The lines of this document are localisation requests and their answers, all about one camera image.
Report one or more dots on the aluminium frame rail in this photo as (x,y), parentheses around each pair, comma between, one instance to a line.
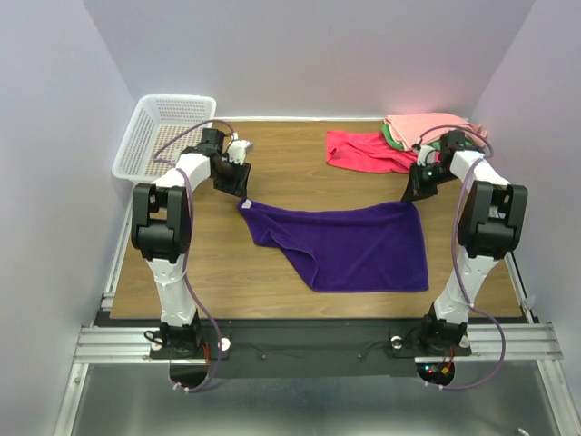
(524,342)

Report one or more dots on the white plastic basket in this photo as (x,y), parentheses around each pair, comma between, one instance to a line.
(157,119)

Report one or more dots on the green towel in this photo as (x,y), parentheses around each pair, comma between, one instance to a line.
(398,145)

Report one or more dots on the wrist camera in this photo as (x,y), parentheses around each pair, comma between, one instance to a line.
(238,150)
(426,155)

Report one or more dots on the salmon pink towel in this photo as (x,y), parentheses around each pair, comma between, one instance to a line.
(428,127)

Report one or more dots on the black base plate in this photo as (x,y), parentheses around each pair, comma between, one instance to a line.
(305,348)

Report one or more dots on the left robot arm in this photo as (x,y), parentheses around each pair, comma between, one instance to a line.
(162,225)

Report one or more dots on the purple towel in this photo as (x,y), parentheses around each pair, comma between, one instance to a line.
(380,248)

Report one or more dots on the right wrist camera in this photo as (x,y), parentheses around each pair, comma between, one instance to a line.
(426,155)

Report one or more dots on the hot pink towel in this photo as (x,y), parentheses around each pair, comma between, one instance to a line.
(366,153)

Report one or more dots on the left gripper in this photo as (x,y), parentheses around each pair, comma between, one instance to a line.
(238,187)

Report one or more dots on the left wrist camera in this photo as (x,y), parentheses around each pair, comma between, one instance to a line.
(238,150)

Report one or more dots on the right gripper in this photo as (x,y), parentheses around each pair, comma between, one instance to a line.
(416,190)

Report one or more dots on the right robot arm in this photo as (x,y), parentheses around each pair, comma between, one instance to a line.
(488,223)

